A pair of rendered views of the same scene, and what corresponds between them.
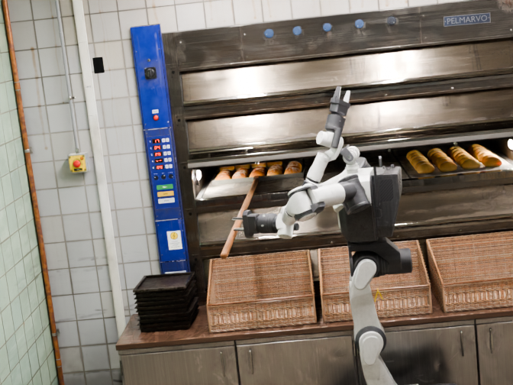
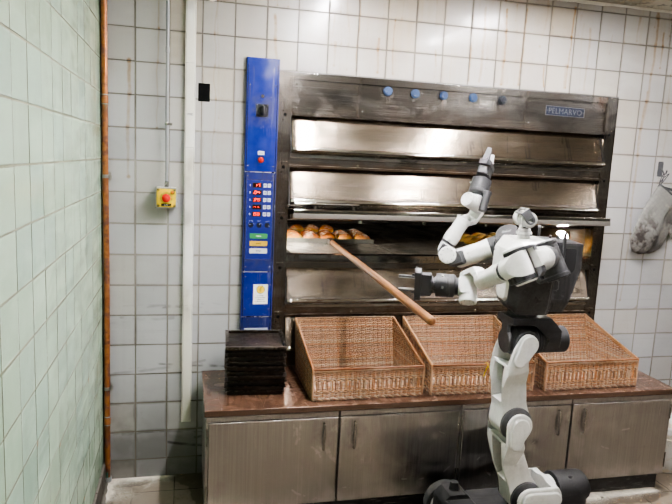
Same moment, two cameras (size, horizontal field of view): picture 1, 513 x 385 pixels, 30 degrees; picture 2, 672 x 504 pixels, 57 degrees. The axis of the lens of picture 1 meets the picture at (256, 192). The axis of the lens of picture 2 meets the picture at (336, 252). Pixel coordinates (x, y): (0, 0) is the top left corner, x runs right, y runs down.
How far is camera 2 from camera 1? 236 cm
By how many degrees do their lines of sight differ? 17
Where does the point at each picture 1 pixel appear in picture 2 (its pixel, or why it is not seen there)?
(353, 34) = (465, 107)
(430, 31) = (532, 117)
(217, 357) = (318, 429)
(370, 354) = (519, 439)
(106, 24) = (220, 49)
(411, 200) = not seen: hidden behind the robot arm
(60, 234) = (130, 276)
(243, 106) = (351, 162)
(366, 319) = (515, 400)
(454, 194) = not seen: hidden behind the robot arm
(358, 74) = (465, 147)
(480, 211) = not seen: hidden behind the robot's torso
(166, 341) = (265, 408)
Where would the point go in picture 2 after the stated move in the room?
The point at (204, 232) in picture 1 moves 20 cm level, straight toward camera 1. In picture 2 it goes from (292, 289) to (303, 297)
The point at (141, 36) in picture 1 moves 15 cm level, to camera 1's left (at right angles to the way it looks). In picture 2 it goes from (258, 68) to (227, 65)
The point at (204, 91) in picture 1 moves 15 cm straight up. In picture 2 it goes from (314, 139) to (315, 109)
